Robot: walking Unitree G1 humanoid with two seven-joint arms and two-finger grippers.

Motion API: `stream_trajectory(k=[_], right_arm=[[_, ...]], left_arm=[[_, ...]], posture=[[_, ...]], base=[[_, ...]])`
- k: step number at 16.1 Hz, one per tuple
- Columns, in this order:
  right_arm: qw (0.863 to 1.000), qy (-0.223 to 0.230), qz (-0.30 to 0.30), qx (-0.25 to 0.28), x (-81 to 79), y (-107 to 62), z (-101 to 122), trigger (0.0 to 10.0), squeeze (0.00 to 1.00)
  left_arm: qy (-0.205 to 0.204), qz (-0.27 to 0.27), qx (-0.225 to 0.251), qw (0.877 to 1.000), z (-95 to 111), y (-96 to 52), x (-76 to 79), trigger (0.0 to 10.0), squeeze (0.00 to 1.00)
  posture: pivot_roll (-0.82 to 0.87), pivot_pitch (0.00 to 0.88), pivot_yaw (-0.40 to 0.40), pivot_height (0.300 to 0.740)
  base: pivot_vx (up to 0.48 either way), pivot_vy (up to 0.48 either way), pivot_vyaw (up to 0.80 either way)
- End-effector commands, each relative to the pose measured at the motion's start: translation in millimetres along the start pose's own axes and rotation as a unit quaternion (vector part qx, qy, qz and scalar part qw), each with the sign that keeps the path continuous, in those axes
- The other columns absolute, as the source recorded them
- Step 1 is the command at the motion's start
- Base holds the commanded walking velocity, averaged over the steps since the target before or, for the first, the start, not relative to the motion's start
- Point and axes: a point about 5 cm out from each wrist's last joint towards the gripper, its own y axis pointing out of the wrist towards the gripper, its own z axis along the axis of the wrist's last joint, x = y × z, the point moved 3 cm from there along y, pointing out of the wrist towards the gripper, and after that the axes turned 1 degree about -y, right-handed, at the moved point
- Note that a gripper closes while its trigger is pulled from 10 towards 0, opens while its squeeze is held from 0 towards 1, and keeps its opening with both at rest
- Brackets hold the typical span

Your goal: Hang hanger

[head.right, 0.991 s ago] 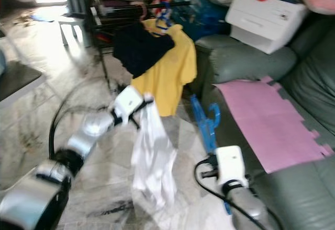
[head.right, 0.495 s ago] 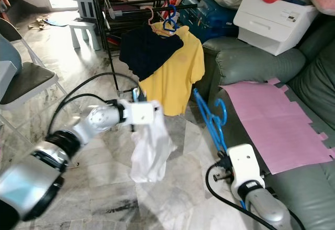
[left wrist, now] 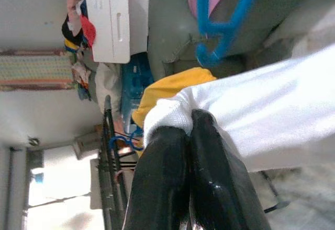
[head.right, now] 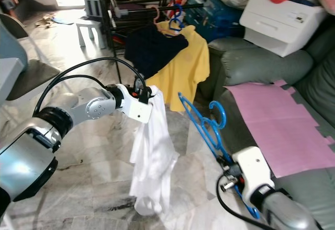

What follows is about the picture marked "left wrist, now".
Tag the white drawer appliance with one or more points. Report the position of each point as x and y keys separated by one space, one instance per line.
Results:
x=107 y=18

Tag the blue plastic hanger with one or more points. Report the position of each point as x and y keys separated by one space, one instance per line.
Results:
x=209 y=27
x=111 y=142

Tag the striped woven cloth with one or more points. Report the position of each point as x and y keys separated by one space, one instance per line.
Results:
x=34 y=68

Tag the grey green sofa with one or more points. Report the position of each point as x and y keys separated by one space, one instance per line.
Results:
x=167 y=18

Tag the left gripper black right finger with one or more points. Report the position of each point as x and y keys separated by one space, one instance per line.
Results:
x=222 y=188

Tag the black metal drying rack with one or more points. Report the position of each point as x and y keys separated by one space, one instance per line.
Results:
x=106 y=125

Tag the red cloth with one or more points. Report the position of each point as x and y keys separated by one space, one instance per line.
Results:
x=89 y=30

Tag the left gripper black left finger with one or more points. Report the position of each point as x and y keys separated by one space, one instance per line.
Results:
x=162 y=183

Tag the yellow shirt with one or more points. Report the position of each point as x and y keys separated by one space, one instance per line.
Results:
x=167 y=89

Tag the white garment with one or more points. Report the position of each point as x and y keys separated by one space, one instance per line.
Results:
x=248 y=109

